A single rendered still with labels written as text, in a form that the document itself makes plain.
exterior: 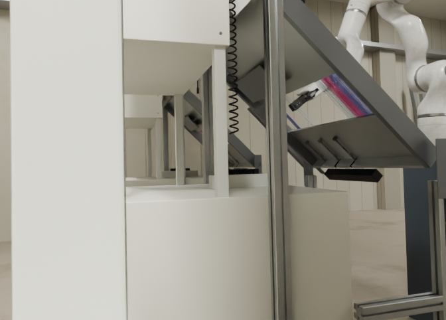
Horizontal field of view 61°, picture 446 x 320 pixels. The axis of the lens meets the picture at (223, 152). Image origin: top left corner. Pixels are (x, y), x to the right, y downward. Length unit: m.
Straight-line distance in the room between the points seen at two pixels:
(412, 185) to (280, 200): 1.00
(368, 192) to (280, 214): 4.96
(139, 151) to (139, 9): 3.45
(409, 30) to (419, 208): 0.77
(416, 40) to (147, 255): 1.45
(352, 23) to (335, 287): 1.09
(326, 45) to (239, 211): 0.51
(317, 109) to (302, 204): 4.40
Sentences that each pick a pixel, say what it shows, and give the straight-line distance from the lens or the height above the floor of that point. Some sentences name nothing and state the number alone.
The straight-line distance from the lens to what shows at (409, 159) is 1.34.
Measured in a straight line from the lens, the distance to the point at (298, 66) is 1.30.
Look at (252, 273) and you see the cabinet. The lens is 1.00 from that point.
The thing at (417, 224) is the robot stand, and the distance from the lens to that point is 1.88.
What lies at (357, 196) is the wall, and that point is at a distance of 5.76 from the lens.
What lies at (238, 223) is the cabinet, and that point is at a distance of 0.96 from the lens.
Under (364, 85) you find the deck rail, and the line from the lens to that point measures 1.14.
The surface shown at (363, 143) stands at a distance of 1.44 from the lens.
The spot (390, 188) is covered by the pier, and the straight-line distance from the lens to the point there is 5.98.
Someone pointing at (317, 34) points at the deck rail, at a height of 1.05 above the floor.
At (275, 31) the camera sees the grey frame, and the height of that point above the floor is 1.03.
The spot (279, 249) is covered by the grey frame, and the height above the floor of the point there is 0.49.
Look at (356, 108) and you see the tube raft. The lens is 1.31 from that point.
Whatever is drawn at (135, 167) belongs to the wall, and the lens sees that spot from 4.34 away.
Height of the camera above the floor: 0.70
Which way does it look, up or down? 2 degrees up
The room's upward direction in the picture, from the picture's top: 1 degrees counter-clockwise
